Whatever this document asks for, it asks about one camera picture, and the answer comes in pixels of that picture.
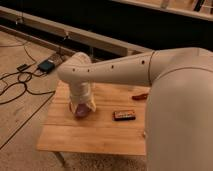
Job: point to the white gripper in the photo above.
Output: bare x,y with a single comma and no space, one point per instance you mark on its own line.
81,93

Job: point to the dark purple ceramic bowl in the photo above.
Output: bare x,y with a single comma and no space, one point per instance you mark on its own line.
82,110

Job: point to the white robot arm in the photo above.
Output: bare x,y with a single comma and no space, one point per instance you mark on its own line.
179,107

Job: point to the dark power adapter box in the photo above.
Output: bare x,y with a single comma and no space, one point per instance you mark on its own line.
46,66

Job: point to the black rectangular box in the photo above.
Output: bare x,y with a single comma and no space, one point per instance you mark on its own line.
124,115

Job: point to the wooden table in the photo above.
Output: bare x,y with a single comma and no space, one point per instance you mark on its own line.
98,132

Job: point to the small black device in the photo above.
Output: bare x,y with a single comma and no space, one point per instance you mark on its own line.
23,67

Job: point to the metal table leg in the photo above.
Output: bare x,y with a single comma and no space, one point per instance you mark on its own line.
60,158

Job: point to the red handled tool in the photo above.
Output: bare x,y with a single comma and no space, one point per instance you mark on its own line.
140,97

